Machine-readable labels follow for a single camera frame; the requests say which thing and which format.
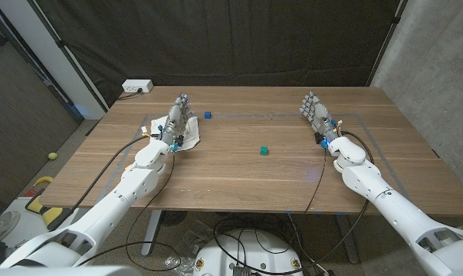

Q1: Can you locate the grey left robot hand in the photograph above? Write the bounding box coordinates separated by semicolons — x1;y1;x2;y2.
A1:
159;92;195;144

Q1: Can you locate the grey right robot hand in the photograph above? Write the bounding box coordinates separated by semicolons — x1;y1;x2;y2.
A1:
299;90;343;144

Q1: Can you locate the white cloth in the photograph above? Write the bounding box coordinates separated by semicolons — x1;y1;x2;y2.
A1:
149;114;201;152

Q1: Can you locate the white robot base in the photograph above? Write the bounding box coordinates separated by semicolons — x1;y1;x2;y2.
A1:
192;228;304;276

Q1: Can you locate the white power strip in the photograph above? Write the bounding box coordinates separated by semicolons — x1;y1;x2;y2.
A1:
121;79;154;94

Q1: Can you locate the black bag with zipper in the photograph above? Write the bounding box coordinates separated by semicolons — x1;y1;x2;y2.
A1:
34;0;405;110

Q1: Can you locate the black backdrop stand pole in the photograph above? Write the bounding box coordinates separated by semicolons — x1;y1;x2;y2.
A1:
365;0;409;87
26;0;110;113

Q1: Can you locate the black round fan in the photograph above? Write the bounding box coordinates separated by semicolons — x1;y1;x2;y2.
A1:
160;210;189;228

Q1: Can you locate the white table leg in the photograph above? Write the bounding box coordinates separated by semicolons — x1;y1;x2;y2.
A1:
141;209;163;257

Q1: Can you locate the dark table leg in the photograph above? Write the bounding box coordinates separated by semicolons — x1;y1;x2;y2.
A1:
334;214;360;265

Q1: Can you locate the clear plastic bag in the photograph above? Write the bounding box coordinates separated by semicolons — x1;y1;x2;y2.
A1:
163;220;217;275

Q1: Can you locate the yellow and black tool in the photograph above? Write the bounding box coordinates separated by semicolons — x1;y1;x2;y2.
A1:
25;191;64;228

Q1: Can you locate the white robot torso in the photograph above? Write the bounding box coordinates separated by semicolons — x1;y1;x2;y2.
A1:
0;265;143;276

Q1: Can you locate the grey shoe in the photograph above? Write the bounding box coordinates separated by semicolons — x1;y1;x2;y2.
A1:
0;210;21;242

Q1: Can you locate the black power strip cord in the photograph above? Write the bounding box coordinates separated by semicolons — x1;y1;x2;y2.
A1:
117;88;143;101

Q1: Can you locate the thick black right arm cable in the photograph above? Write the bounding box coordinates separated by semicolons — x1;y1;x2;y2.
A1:
292;130;375;275

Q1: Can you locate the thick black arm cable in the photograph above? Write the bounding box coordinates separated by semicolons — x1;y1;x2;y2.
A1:
292;130;375;275
47;133;154;232

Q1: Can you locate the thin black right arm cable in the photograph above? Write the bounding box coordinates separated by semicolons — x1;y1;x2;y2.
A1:
302;147;328;216

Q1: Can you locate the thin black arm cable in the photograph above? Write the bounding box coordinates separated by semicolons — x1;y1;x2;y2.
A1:
302;147;328;216
125;151;182;272

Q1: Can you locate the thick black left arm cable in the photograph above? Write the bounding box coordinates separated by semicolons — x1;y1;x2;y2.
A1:
47;133;154;232

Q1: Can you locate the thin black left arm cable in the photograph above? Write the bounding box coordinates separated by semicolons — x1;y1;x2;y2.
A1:
125;151;182;272

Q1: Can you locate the yellow curved handle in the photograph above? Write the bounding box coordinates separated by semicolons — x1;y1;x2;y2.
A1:
32;176;54;188

